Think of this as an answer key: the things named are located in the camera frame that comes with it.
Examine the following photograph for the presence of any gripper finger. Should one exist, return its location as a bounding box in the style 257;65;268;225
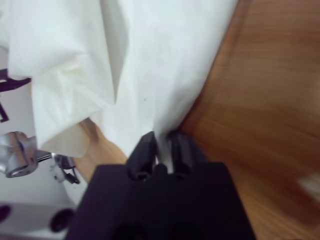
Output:
169;131;208;176
127;131;157;181

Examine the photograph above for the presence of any white camera stand mount block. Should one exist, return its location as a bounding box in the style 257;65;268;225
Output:
0;47;83;204

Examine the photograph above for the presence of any white t-shirt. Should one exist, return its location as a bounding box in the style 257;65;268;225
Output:
0;0;238;161

